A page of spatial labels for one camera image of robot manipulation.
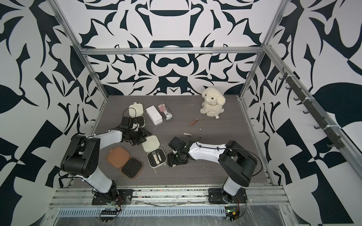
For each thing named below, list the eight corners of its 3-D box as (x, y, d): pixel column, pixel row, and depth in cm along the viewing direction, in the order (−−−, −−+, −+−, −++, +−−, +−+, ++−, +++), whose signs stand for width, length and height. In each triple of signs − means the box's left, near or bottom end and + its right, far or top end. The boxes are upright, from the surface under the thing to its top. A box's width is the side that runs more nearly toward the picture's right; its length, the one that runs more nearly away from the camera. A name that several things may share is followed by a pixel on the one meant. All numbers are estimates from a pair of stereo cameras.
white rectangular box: (155, 126, 103) (154, 122, 99) (146, 112, 111) (145, 108, 107) (163, 122, 105) (163, 118, 102) (154, 108, 113) (154, 104, 110)
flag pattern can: (166, 121, 105) (165, 119, 102) (157, 107, 113) (156, 105, 111) (173, 118, 107) (173, 115, 104) (164, 104, 115) (163, 102, 113)
